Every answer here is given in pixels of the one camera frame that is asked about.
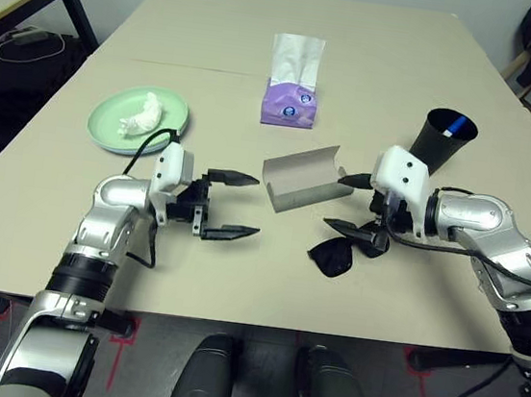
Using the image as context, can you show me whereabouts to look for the black plastic cup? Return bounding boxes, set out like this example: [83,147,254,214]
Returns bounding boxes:
[406,104,482,181]

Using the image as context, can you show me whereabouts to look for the dark grey robot right thigh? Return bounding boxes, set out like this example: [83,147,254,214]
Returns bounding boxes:
[291,342,388,397]

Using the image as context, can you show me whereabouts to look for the grey power adapter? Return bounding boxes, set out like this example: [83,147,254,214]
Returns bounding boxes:
[11,25,48,47]

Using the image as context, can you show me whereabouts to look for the grey glasses case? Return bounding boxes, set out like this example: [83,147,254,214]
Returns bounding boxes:
[256,135,358,223]

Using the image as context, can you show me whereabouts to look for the white adapter cable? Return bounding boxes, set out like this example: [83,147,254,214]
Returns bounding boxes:
[0,25,67,69]

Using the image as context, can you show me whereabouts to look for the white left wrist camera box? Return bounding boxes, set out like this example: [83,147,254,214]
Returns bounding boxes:
[144,139,199,227]

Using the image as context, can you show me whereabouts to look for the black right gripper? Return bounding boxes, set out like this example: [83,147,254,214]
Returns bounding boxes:
[319,166,420,253]

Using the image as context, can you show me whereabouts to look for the black bag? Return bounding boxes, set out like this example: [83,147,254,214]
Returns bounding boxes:
[0,23,95,158]

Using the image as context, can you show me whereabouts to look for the white tissue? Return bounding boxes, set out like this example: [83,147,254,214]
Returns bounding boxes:
[116,88,165,142]

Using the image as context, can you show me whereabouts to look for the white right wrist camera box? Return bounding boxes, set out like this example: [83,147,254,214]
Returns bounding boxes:
[365,142,436,239]

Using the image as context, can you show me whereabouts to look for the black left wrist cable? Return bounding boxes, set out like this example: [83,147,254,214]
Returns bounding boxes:
[111,122,181,272]

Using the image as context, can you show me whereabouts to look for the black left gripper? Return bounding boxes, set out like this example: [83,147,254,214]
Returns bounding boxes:
[163,161,268,248]

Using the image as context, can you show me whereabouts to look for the dark grey robot thigh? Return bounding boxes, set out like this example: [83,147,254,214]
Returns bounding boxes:
[291,342,388,397]
[165,326,243,397]

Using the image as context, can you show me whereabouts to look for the purple tissue pack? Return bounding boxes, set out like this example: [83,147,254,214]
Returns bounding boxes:
[258,31,328,131]

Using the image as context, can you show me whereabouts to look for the dark grey robot left thigh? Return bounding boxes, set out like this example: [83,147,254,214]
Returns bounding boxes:
[165,326,243,397]

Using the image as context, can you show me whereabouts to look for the black sunglasses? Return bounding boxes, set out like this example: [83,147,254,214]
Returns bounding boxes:
[304,213,394,285]

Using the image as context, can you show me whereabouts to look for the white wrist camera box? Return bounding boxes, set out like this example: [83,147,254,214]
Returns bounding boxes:
[365,142,436,239]
[144,139,199,227]

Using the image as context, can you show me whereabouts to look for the light green plate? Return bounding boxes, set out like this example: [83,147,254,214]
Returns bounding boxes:
[84,79,193,160]

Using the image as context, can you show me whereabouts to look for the blue capped marker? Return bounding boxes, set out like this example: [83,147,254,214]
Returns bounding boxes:
[442,114,468,139]

